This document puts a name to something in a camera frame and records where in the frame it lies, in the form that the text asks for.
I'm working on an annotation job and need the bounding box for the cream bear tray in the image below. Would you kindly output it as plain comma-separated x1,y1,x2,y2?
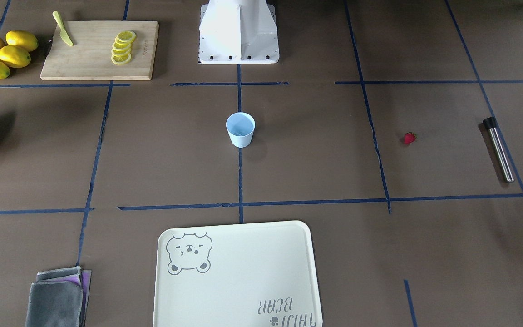
152,221,323,327

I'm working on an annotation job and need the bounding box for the grey folded cloth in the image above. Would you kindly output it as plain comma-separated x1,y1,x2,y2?
25,266,92,327

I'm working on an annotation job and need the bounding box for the steel muddler black tip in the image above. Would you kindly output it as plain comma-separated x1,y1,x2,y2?
482,117,515,183

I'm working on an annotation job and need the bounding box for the bamboo cutting board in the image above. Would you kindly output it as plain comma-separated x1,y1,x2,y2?
41,20,158,81

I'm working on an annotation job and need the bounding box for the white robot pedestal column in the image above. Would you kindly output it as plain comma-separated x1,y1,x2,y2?
198,0,280,65

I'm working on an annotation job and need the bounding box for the lemon slices row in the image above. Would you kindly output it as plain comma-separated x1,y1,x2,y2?
111,30,137,65

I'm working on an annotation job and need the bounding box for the yellow-green plastic knife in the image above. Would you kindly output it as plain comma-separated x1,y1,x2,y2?
52,10,74,46

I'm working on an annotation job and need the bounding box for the red strawberry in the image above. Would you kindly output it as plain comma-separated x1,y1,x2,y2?
403,132,417,145

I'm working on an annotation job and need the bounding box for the light blue cup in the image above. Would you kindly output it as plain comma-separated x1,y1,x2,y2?
226,112,256,148

